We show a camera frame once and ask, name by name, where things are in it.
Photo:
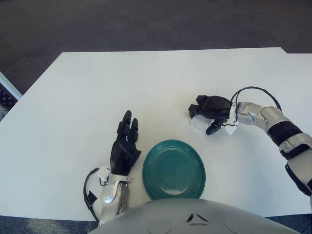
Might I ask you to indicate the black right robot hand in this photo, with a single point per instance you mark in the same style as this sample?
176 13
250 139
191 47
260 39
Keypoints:
217 107

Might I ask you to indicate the teal round plate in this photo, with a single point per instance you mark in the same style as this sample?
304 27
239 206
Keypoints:
173 170

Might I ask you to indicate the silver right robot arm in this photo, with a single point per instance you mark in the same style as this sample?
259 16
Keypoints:
273 117

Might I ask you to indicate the white charger block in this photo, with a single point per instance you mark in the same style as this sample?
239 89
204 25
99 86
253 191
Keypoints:
198 123

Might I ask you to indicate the dark dotted mat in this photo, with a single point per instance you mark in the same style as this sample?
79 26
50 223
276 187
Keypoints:
6 96

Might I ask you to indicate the grey robot torso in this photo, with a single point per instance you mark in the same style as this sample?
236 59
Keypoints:
195 219

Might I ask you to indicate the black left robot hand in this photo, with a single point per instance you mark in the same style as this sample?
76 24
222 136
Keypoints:
119 156

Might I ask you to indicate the white frame rail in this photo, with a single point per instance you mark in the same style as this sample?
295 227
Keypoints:
11 86

